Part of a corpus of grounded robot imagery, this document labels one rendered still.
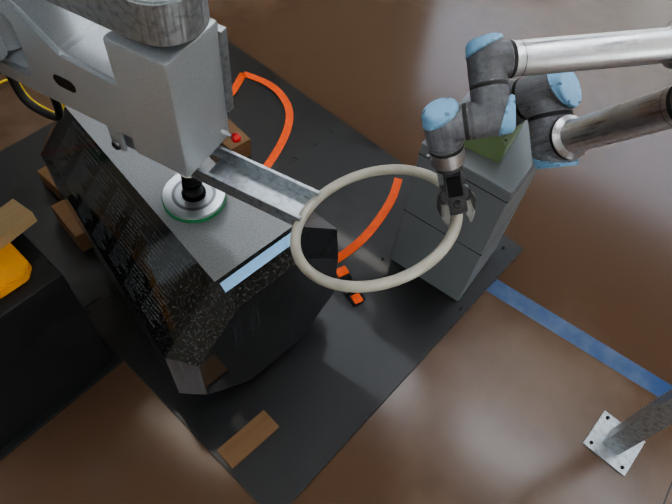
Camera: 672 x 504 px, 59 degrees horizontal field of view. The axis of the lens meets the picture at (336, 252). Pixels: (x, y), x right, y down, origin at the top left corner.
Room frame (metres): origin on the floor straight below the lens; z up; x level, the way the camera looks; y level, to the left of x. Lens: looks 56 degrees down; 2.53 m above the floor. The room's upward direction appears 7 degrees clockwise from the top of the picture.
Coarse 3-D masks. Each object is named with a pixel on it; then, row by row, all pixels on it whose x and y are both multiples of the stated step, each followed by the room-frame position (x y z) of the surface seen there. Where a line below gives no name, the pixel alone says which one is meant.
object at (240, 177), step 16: (112, 144) 1.25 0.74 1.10; (128, 144) 1.27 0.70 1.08; (224, 160) 1.26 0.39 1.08; (240, 160) 1.24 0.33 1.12; (192, 176) 1.18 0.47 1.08; (208, 176) 1.15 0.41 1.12; (224, 176) 1.19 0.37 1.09; (240, 176) 1.20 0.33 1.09; (256, 176) 1.21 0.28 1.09; (272, 176) 1.19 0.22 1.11; (224, 192) 1.13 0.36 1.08; (240, 192) 1.11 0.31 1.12; (256, 192) 1.14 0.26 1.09; (272, 192) 1.15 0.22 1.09; (288, 192) 1.16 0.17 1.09; (304, 192) 1.15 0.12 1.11; (272, 208) 1.06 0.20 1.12; (288, 208) 1.10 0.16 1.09
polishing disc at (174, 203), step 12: (180, 180) 1.31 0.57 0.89; (168, 192) 1.25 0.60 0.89; (180, 192) 1.26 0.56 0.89; (216, 192) 1.28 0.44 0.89; (168, 204) 1.20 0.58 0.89; (180, 204) 1.21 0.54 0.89; (192, 204) 1.21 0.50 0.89; (204, 204) 1.22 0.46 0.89; (216, 204) 1.23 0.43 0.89; (180, 216) 1.16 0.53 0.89; (192, 216) 1.16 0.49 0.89; (204, 216) 1.17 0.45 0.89
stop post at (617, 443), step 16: (656, 400) 0.93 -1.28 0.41; (608, 416) 1.00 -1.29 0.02; (640, 416) 0.89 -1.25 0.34; (656, 416) 0.86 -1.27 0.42; (592, 432) 0.92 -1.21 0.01; (608, 432) 0.93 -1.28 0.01; (624, 432) 0.87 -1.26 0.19; (640, 432) 0.85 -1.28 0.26; (656, 432) 0.83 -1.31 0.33; (592, 448) 0.85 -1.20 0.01; (608, 448) 0.86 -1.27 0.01; (624, 448) 0.84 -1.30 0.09; (640, 448) 0.87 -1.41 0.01; (608, 464) 0.79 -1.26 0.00; (624, 464) 0.80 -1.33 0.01
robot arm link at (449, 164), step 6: (462, 150) 1.07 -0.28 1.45; (456, 156) 1.05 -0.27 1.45; (462, 156) 1.06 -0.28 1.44; (432, 162) 1.06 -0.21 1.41; (438, 162) 1.05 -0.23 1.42; (444, 162) 1.04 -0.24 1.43; (450, 162) 1.04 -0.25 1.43; (456, 162) 1.05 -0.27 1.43; (462, 162) 1.06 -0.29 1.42; (438, 168) 1.04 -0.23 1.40; (444, 168) 1.04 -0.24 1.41; (450, 168) 1.04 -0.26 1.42; (456, 168) 1.04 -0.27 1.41
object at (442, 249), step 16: (352, 176) 1.21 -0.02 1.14; (368, 176) 1.21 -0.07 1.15; (416, 176) 1.19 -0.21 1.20; (432, 176) 1.16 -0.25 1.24; (320, 192) 1.15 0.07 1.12; (304, 208) 1.08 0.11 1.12; (448, 240) 0.90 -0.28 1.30; (432, 256) 0.85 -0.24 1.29; (304, 272) 0.84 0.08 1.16; (320, 272) 0.83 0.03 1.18; (400, 272) 0.81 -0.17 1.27; (416, 272) 0.81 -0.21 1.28; (336, 288) 0.78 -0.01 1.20; (352, 288) 0.77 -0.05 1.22; (368, 288) 0.77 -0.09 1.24; (384, 288) 0.77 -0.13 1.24
